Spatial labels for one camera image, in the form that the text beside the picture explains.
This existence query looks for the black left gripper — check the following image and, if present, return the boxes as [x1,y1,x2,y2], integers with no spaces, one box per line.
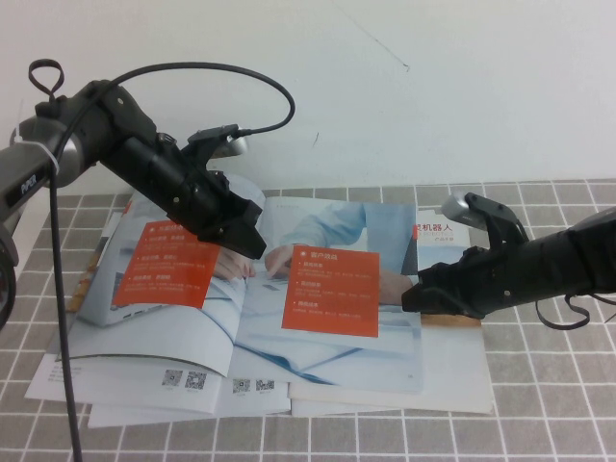
[167,148,267,262]

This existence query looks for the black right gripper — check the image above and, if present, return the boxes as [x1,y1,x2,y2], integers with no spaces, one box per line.
[401,239,536,320]

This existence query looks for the magazine with orange panels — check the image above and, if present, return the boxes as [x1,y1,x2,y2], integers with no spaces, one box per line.
[66,185,425,397]

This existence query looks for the grey checked tablecloth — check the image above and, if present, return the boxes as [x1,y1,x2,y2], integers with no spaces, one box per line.
[0,178,616,462]

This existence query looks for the white zip tie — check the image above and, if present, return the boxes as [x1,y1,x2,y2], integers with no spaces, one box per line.
[12,122,63,175]

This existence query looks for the white side ledge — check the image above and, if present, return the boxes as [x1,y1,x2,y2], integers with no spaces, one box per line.
[13,211,47,309]

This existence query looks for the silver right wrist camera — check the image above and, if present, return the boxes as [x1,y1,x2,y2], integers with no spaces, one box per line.
[440,190,487,228]

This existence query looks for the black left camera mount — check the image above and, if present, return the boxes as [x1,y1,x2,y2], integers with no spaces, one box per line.
[187,123,242,170]

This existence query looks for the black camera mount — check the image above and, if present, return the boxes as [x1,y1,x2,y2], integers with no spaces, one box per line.
[464,192,530,252]
[187,123,242,170]

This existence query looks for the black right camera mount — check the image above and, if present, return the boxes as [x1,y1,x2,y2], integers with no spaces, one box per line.
[464,192,530,252]

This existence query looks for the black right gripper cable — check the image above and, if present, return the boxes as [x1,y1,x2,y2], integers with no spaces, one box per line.
[534,291,616,333]

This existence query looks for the black left camera cable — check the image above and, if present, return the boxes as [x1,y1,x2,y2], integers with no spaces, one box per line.
[47,60,297,462]

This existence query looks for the black looped cable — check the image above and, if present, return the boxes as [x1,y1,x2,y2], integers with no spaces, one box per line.
[28,58,65,103]

